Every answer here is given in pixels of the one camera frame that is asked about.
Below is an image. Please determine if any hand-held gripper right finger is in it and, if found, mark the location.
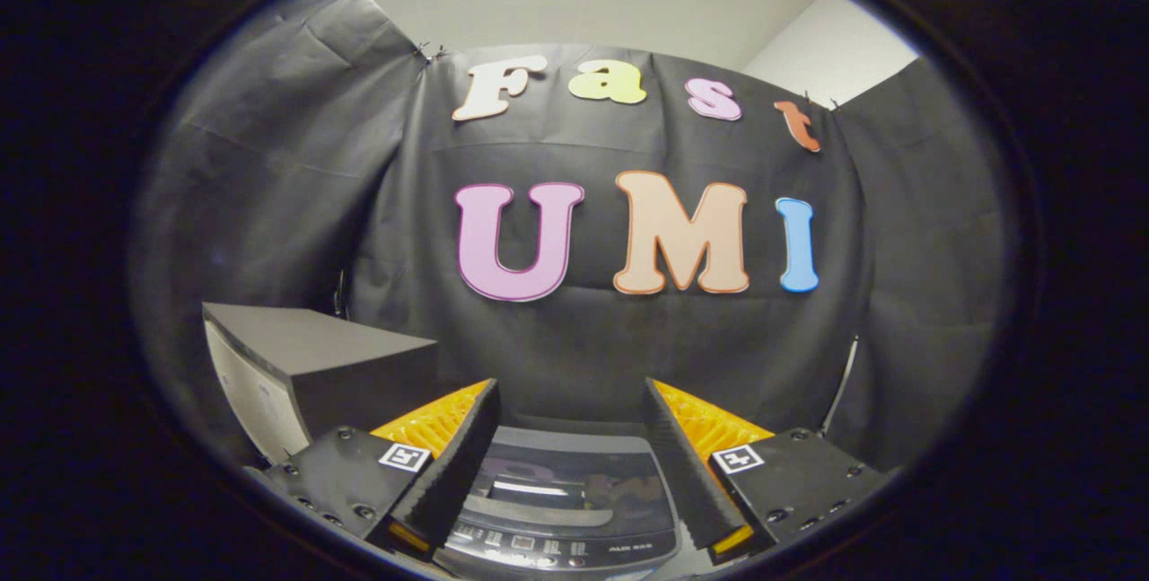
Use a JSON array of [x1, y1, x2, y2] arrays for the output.
[[642, 377, 894, 566]]

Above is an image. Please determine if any black backdrop cloth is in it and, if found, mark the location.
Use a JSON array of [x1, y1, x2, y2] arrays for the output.
[[130, 0, 1020, 474]]

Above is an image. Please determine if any grey washing machine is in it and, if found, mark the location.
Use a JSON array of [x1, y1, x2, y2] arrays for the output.
[[435, 424, 685, 581]]

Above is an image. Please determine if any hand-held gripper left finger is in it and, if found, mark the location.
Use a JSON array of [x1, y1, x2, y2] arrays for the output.
[[247, 377, 504, 566]]

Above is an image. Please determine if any beige and grey cabinet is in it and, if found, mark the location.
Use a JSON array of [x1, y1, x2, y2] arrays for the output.
[[202, 301, 441, 467]]

